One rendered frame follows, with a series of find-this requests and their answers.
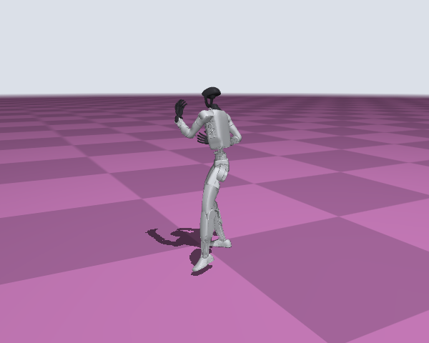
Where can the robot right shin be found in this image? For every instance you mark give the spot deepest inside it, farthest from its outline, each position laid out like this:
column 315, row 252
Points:
column 218, row 225

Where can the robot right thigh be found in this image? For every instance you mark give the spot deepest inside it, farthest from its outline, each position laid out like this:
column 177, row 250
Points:
column 214, row 206

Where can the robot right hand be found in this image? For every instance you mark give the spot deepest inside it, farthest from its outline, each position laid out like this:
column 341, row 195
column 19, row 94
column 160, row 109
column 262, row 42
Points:
column 204, row 139

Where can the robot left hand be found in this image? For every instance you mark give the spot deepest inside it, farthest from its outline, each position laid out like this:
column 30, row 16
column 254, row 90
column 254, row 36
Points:
column 179, row 109

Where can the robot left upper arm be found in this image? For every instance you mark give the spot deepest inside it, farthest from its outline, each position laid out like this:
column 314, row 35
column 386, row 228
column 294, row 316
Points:
column 203, row 117

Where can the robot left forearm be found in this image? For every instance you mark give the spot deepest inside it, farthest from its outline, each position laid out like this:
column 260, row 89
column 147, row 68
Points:
column 183, row 127

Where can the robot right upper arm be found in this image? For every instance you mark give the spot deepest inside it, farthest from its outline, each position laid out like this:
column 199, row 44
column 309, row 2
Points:
column 233, row 130

